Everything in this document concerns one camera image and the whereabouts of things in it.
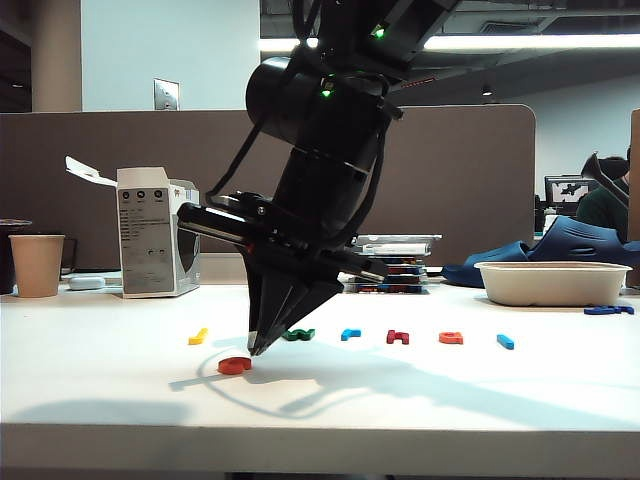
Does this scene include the brown paper cup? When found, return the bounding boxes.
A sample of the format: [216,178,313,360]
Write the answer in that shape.
[8,235,66,300]

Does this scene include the clear plastic case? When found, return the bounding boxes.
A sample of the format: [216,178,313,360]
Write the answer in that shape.
[349,234,443,260]

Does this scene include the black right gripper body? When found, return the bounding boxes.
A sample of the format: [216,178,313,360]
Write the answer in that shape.
[177,147,389,283]

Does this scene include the navy blue slipper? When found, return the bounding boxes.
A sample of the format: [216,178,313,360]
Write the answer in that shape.
[527,215,640,266]
[440,240,534,290]

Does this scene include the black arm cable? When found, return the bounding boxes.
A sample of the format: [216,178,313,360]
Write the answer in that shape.
[344,94,396,241]

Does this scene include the person in green shirt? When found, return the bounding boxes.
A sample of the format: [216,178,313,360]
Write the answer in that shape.
[574,144,630,244]

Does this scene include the white grey mask box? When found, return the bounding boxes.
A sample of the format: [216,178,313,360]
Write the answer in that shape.
[64,157,202,300]

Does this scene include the dark blue letter magnet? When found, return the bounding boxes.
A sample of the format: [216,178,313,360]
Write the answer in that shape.
[583,305,636,317]

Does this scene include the orange letter c magnet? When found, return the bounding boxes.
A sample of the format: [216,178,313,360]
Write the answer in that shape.
[217,356,254,375]

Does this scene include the beige pulp bowl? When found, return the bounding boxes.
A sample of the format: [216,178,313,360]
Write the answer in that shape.
[473,262,633,308]

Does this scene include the dark lidded cup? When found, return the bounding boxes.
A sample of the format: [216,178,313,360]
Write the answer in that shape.
[0,218,34,296]

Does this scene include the metal wall plate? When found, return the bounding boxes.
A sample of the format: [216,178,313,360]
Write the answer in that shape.
[153,78,182,112]

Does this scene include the white earbud case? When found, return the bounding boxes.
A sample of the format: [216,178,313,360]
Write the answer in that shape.
[68,276,107,292]

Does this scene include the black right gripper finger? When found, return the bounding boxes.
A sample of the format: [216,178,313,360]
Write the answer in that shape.
[247,252,297,357]
[257,279,346,357]

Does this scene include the black camera cable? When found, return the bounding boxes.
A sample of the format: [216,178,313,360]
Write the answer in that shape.
[204,119,266,201]

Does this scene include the brown board panel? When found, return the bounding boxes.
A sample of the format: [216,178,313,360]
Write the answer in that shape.
[625,109,640,290]

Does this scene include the ceiling light strip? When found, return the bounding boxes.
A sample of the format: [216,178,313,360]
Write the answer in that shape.
[258,33,640,53]

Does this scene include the brown desk partition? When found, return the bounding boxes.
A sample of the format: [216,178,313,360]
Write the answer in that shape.
[0,104,536,271]

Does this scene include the computer monitor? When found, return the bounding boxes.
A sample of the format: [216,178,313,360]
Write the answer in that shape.
[543,175,596,206]

